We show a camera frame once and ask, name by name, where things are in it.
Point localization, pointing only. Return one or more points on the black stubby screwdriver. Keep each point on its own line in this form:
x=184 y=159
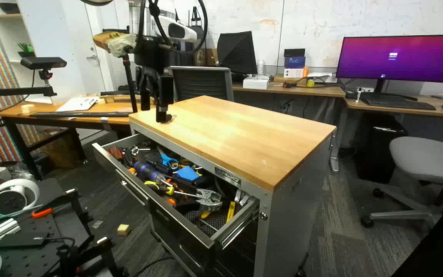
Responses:
x=163 y=115

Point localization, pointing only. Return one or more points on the camera on mount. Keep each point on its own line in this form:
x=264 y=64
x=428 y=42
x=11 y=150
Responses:
x=44 y=62

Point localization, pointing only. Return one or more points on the flat black box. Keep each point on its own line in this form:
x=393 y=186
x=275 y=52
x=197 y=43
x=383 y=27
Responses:
x=21 y=239

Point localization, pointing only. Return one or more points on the black computer tower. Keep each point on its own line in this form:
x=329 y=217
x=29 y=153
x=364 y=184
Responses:
x=379 y=150

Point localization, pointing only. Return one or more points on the white door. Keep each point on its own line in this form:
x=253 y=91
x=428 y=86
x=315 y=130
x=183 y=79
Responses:
x=87 y=46

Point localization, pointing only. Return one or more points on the black monitor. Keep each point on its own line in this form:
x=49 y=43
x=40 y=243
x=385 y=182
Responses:
x=237 y=52

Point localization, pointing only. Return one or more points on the grey office chair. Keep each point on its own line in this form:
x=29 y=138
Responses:
x=425 y=157

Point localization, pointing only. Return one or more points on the white bottle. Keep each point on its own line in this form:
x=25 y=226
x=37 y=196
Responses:
x=260 y=67

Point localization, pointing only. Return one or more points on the long black bar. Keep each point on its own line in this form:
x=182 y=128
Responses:
x=79 y=114

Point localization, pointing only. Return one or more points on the white hand controller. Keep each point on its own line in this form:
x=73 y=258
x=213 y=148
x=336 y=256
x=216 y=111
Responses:
x=12 y=198

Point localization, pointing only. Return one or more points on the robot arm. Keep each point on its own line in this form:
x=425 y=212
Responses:
x=175 y=29

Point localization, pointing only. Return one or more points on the black mesh office chair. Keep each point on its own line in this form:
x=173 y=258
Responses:
x=200 y=82

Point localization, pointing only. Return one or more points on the white flat box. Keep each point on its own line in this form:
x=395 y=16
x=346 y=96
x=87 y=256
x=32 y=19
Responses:
x=256 y=82

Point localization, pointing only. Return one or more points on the wooden table black legs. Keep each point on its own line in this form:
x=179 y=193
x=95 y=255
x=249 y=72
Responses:
x=52 y=111

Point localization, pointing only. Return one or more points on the wide monitor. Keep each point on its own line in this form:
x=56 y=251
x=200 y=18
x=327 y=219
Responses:
x=398 y=57

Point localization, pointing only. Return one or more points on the stack of boxes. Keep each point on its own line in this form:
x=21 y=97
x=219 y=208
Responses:
x=294 y=62

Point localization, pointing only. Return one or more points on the orange bottle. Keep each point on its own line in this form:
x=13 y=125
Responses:
x=305 y=72

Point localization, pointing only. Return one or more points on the long wooden desk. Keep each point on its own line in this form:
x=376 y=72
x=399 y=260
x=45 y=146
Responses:
x=321 y=91

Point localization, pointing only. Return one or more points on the black orange screwdriver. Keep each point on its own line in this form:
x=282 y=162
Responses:
x=181 y=185

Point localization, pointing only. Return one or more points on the blue plastic tool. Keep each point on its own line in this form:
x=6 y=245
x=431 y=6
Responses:
x=187 y=173

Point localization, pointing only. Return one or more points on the small metal plate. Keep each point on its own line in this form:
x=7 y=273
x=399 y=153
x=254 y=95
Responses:
x=97 y=224

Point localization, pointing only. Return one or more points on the yellow utility knife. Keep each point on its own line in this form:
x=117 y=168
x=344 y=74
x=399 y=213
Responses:
x=230 y=211

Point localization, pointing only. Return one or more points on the green potted plant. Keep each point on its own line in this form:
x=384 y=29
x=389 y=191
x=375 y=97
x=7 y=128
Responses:
x=26 y=49

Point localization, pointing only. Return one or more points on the silver locking pliers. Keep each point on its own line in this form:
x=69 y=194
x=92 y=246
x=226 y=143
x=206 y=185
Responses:
x=210 y=198

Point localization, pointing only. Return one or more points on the black bowl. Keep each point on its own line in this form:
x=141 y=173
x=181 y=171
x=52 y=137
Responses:
x=9 y=7

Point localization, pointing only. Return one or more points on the blue scissors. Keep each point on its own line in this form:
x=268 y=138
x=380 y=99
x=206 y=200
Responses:
x=169 y=160

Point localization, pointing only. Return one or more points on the drawer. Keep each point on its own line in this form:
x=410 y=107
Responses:
x=175 y=227

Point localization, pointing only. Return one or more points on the black keyboard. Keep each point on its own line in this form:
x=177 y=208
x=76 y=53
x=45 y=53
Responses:
x=396 y=102

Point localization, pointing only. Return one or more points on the brown box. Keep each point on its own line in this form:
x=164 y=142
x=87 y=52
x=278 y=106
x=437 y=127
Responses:
x=62 y=152

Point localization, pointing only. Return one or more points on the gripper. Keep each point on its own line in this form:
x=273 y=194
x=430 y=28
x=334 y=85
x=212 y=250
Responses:
x=152 y=52

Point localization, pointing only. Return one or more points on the white paper sheets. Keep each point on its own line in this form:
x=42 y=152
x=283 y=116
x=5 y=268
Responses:
x=77 y=104

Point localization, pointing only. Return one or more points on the grey tool cabinet wooden top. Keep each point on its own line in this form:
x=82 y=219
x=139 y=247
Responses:
x=244 y=138

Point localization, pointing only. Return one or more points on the white shelf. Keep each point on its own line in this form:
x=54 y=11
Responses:
x=10 y=27

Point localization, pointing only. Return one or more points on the beige foam block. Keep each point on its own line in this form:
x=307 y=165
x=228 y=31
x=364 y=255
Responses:
x=27 y=108
x=123 y=229

